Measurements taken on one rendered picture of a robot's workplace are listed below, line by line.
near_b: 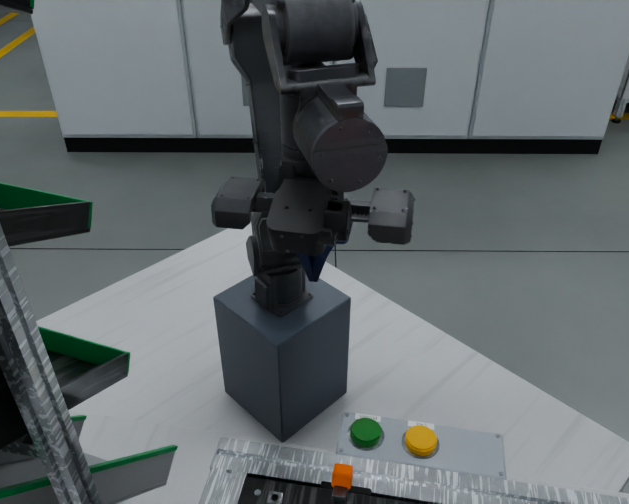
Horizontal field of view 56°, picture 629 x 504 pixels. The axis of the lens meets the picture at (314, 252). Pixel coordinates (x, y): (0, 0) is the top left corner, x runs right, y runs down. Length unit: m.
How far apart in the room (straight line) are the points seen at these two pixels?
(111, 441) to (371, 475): 0.40
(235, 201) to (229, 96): 2.96
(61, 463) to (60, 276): 2.36
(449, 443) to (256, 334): 0.29
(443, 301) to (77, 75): 2.34
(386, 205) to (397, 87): 2.93
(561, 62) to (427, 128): 0.79
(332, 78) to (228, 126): 3.11
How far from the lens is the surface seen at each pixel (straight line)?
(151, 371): 1.05
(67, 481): 0.52
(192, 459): 0.92
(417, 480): 0.78
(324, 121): 0.43
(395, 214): 0.53
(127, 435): 0.97
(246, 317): 0.82
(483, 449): 0.82
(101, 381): 0.55
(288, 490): 0.75
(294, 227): 0.49
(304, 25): 0.47
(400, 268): 2.68
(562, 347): 2.46
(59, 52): 3.67
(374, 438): 0.79
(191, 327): 1.11
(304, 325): 0.80
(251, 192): 0.57
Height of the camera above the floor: 1.60
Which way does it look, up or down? 35 degrees down
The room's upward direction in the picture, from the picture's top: straight up
